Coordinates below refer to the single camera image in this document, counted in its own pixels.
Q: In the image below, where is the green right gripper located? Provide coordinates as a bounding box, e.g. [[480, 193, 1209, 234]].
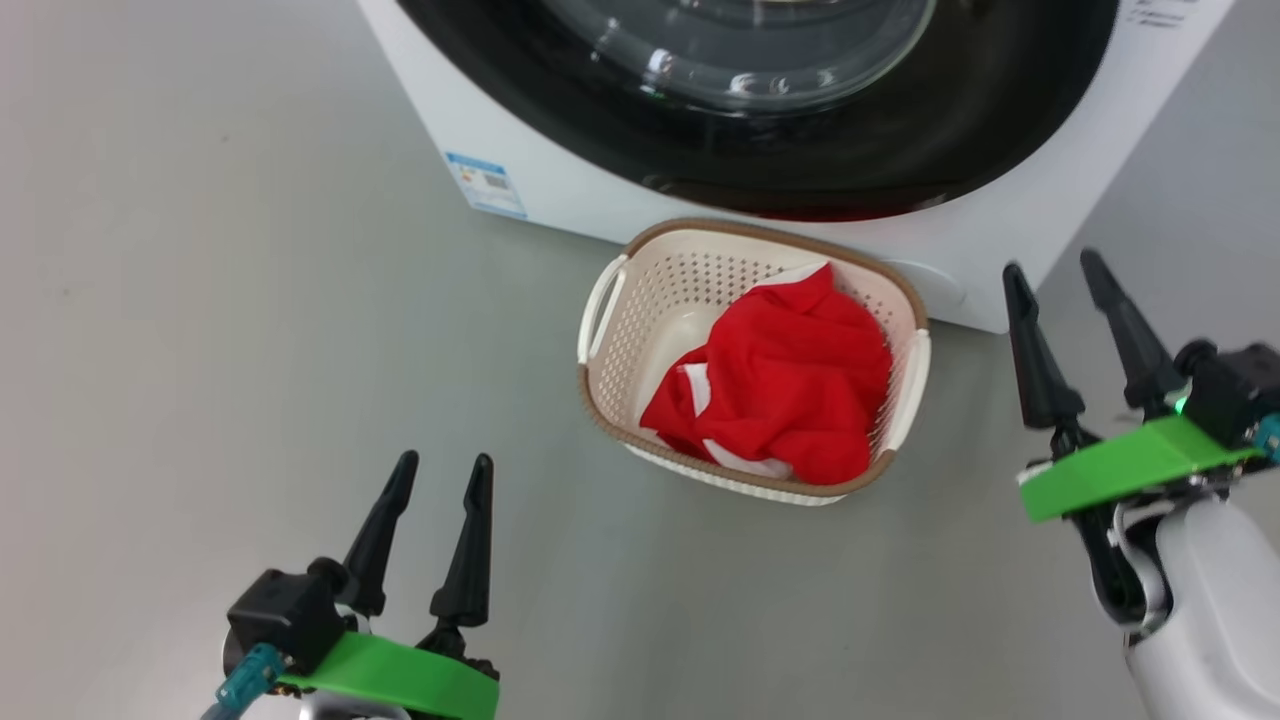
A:
[[1002, 248, 1266, 524]]

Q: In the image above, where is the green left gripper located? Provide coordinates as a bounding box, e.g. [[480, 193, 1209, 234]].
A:
[[280, 450, 501, 720]]

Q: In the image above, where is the black glass washing machine door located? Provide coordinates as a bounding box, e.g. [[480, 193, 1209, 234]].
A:
[[395, 0, 1121, 223]]

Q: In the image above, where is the red and white garment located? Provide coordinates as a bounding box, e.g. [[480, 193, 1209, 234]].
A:
[[638, 262, 894, 486]]

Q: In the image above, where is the white front-load washing machine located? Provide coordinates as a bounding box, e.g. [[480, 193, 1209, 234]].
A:
[[355, 0, 1241, 336]]

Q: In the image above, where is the cream perforated basket brown rim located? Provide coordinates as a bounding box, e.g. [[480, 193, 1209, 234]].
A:
[[577, 218, 933, 507]]

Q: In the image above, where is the blue white energy label sticker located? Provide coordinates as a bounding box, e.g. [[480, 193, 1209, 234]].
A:
[[443, 150, 529, 221]]

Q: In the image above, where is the teal left camera connector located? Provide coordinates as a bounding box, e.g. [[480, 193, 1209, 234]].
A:
[[215, 643, 286, 713]]

